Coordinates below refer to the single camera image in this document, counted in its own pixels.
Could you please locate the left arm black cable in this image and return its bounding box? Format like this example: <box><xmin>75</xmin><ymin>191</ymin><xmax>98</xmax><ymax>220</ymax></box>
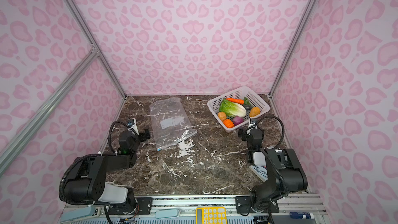
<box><xmin>108</xmin><ymin>120</ymin><xmax>131</xmax><ymax>155</ymax></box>

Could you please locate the dark eggplant toy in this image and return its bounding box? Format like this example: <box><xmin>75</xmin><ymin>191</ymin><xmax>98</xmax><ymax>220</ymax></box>
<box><xmin>243</xmin><ymin>104</ymin><xmax>252</xmax><ymax>111</ymax></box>

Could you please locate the yellow calculator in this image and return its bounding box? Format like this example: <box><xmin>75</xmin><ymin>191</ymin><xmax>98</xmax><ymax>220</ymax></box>
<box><xmin>195</xmin><ymin>206</ymin><xmax>227</xmax><ymax>224</ymax></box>

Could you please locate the light blue flat case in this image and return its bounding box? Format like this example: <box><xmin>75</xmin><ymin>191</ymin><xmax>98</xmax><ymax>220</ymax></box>
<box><xmin>155</xmin><ymin>208</ymin><xmax>180</xmax><ymax>219</ymax></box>

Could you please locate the white plastic basket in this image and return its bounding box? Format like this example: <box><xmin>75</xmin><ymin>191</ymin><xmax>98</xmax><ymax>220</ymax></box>
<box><xmin>207</xmin><ymin>86</ymin><xmax>270</xmax><ymax>133</ymax></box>

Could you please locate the blue white marker pen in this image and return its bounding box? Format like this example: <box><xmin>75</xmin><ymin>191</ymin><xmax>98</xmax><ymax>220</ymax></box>
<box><xmin>289</xmin><ymin>212</ymin><xmax>315</xmax><ymax>219</ymax></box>

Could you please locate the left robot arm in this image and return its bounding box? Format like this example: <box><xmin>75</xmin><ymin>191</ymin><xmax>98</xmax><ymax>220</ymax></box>
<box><xmin>59</xmin><ymin>129</ymin><xmax>150</xmax><ymax>214</ymax></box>

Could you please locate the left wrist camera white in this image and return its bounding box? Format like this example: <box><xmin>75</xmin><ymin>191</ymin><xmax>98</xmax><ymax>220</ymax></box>
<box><xmin>126</xmin><ymin>118</ymin><xmax>139</xmax><ymax>136</ymax></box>

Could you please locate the aluminium frame rail base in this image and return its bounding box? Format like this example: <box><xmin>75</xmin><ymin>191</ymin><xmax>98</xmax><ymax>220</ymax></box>
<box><xmin>58</xmin><ymin>194</ymin><xmax>331</xmax><ymax>224</ymax></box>

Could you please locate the orange carrot toy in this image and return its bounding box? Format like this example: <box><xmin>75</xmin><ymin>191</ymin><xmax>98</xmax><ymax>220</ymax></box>
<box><xmin>227</xmin><ymin>98</ymin><xmax>245</xmax><ymax>105</ymax></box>

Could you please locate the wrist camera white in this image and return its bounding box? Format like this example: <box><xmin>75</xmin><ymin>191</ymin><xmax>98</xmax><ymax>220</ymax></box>
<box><xmin>126</xmin><ymin>118</ymin><xmax>139</xmax><ymax>136</ymax></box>
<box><xmin>248</xmin><ymin>118</ymin><xmax>258</xmax><ymax>128</ymax></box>

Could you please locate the yellow-orange squash toy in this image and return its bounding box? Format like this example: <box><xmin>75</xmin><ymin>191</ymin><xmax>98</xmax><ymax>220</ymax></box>
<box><xmin>249</xmin><ymin>107</ymin><xmax>261</xmax><ymax>118</ymax></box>

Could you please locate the clear zip top bag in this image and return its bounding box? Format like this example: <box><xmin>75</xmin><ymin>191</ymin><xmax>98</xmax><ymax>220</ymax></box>
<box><xmin>149</xmin><ymin>97</ymin><xmax>197</xmax><ymax>150</ymax></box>

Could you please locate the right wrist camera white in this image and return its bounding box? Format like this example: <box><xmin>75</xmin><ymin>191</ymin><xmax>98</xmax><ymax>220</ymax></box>
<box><xmin>248</xmin><ymin>118</ymin><xmax>258</xmax><ymax>128</ymax></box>

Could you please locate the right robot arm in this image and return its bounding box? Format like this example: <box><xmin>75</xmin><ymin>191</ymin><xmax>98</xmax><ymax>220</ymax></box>
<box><xmin>238</xmin><ymin>127</ymin><xmax>308</xmax><ymax>213</ymax></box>

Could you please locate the orange pumpkin toy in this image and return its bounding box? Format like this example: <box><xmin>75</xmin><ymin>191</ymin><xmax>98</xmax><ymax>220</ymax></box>
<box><xmin>223</xmin><ymin>119</ymin><xmax>235</xmax><ymax>129</ymax></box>

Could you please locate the green lettuce toy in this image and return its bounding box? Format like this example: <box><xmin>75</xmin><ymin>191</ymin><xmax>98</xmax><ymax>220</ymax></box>
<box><xmin>219</xmin><ymin>99</ymin><xmax>247</xmax><ymax>117</ymax></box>

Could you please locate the purple onion toy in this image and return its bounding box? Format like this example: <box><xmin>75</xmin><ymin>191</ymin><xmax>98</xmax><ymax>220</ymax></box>
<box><xmin>232</xmin><ymin>116</ymin><xmax>244</xmax><ymax>126</ymax></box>

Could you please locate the colourful paperback book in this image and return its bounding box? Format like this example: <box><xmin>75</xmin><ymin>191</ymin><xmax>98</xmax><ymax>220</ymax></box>
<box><xmin>250</xmin><ymin>151</ymin><xmax>268</xmax><ymax>182</ymax></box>

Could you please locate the brown potato toy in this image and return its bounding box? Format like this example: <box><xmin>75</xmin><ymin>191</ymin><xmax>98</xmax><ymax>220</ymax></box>
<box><xmin>218</xmin><ymin>112</ymin><xmax>227</xmax><ymax>122</ymax></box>

